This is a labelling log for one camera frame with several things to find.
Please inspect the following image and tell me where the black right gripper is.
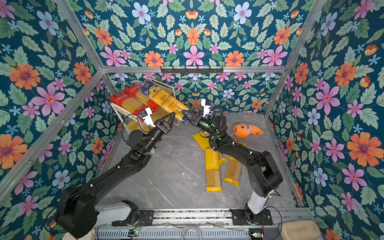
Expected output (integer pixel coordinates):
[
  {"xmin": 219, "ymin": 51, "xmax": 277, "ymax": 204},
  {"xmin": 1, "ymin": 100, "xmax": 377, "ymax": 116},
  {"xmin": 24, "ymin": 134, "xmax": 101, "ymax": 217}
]
[{"xmin": 184, "ymin": 110, "xmax": 220, "ymax": 140}]

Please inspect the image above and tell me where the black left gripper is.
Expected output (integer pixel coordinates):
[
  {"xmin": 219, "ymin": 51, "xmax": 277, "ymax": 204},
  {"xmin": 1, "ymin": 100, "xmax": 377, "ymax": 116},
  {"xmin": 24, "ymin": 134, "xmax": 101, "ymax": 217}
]
[{"xmin": 142, "ymin": 111, "xmax": 174, "ymax": 154}]

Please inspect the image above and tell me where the blue gold spaghetti pack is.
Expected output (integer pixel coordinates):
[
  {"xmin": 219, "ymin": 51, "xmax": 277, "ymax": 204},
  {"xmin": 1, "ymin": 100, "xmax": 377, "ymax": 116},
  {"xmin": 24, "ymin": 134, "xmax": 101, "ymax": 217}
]
[{"xmin": 141, "ymin": 82, "xmax": 189, "ymax": 122}]

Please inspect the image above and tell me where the red spaghetti pack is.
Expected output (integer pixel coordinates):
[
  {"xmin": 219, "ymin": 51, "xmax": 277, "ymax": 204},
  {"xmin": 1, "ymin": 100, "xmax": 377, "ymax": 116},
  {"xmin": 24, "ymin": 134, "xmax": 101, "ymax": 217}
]
[
  {"xmin": 109, "ymin": 91, "xmax": 156, "ymax": 117},
  {"xmin": 124, "ymin": 83, "xmax": 161, "ymax": 111}
]

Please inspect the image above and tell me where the yellow Pastatime spaghetti pack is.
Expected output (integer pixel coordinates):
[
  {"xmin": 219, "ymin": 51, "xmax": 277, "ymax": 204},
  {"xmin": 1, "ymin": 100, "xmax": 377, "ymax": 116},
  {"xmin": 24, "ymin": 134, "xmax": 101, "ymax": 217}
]
[{"xmin": 205, "ymin": 149, "xmax": 222, "ymax": 193}]

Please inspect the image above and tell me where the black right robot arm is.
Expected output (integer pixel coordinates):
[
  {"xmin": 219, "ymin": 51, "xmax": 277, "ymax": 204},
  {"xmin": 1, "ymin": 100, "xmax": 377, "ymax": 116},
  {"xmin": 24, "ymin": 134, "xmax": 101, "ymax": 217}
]
[{"xmin": 182, "ymin": 110, "xmax": 283, "ymax": 223}]

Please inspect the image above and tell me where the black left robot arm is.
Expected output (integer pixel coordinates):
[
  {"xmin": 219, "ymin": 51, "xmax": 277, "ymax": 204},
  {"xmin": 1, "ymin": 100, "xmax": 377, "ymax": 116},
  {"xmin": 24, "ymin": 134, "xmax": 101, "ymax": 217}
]
[{"xmin": 55, "ymin": 113, "xmax": 176, "ymax": 239}]

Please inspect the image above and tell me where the yellow spaghetti pack rear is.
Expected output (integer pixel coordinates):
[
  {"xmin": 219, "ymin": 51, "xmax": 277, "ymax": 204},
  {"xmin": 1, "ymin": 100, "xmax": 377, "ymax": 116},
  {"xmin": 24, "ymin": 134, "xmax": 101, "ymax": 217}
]
[{"xmin": 192, "ymin": 133, "xmax": 228, "ymax": 166}]

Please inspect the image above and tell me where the orange plush fish toy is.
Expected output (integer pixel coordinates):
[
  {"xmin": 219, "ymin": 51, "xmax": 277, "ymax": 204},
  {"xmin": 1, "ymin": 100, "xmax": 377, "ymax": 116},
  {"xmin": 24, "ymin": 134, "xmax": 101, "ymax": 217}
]
[{"xmin": 233, "ymin": 123, "xmax": 264, "ymax": 138}]

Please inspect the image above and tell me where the yellow spaghetti pack right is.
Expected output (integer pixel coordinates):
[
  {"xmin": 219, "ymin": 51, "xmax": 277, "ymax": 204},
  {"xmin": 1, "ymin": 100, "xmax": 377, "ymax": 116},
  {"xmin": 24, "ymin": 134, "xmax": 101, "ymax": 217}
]
[{"xmin": 224, "ymin": 157, "xmax": 242, "ymax": 187}]

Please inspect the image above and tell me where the beige cushion pad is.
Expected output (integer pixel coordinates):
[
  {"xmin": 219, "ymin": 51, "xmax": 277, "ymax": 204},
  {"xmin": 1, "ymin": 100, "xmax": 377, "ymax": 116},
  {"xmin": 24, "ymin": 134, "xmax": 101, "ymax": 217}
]
[{"xmin": 281, "ymin": 220, "xmax": 322, "ymax": 240}]

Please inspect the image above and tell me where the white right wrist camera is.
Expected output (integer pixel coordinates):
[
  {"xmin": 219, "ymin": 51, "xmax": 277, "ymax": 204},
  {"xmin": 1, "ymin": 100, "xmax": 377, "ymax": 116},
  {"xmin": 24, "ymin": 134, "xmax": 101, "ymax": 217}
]
[{"xmin": 201, "ymin": 99, "xmax": 211, "ymax": 117}]

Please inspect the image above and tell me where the white frame wooden shelf rack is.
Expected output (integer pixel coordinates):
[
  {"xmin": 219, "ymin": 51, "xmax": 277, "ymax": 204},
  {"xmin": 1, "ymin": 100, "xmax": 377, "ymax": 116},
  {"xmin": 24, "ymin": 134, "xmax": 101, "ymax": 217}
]
[{"xmin": 109, "ymin": 83, "xmax": 169, "ymax": 132}]

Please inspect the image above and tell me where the black wall hook rail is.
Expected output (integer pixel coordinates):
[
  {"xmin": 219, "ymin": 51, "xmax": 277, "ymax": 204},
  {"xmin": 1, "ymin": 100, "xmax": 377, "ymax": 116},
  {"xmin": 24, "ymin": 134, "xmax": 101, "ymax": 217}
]
[{"xmin": 160, "ymin": 67, "xmax": 224, "ymax": 74}]

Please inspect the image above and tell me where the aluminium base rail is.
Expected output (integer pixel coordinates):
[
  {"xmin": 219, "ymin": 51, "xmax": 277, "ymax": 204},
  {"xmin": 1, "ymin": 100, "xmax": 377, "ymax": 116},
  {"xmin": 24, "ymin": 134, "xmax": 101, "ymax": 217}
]
[{"xmin": 94, "ymin": 207, "xmax": 314, "ymax": 240}]

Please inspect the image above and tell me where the white cable loop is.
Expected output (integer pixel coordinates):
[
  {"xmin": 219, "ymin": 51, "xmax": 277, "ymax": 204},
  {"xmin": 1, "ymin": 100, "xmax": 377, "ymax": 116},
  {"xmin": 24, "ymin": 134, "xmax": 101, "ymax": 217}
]
[{"xmin": 181, "ymin": 225, "xmax": 202, "ymax": 240}]

